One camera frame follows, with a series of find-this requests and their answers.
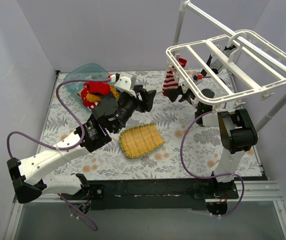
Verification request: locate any red white striped sock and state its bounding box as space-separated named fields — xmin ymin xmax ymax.
xmin=85 ymin=101 xmax=99 ymax=110
xmin=162 ymin=61 xmax=181 ymax=97

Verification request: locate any mustard yellow sock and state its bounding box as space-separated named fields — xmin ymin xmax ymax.
xmin=110 ymin=86 xmax=120 ymax=99
xmin=86 ymin=93 xmax=102 ymax=103

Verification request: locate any red sock with white pattern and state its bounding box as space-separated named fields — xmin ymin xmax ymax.
xmin=81 ymin=83 xmax=90 ymax=107

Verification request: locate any beige striped sock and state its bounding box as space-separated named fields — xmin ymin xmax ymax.
xmin=77 ymin=90 xmax=82 ymax=100

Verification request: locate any black white striped sock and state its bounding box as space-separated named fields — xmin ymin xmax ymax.
xmin=206 ymin=54 xmax=218 ymax=69

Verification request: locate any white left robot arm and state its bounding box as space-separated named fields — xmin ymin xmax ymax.
xmin=7 ymin=85 xmax=157 ymax=204

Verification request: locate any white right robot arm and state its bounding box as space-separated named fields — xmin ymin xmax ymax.
xmin=166 ymin=87 xmax=258 ymax=199

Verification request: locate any white clip sock hanger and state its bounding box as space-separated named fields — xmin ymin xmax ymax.
xmin=165 ymin=29 xmax=286 ymax=112

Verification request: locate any woven bamboo tray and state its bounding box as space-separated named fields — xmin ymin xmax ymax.
xmin=119 ymin=123 xmax=164 ymax=159

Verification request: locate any white drying rack stand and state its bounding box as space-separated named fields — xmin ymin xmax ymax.
xmin=157 ymin=0 xmax=286 ymax=156

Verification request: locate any teal transparent plastic basin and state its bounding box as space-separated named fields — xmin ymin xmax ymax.
xmin=64 ymin=63 xmax=109 ymax=112

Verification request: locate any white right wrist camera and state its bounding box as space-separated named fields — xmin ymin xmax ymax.
xmin=192 ymin=70 xmax=207 ymax=84

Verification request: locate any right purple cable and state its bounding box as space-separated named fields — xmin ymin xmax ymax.
xmin=180 ymin=74 xmax=245 ymax=217

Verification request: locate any purple cable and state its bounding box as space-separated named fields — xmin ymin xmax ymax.
xmin=7 ymin=74 xmax=116 ymax=232
xmin=180 ymin=74 xmax=245 ymax=217

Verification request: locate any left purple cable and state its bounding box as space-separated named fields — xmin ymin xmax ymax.
xmin=7 ymin=74 xmax=116 ymax=232

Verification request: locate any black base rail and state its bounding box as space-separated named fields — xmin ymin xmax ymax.
xmin=63 ymin=178 xmax=235 ymax=211

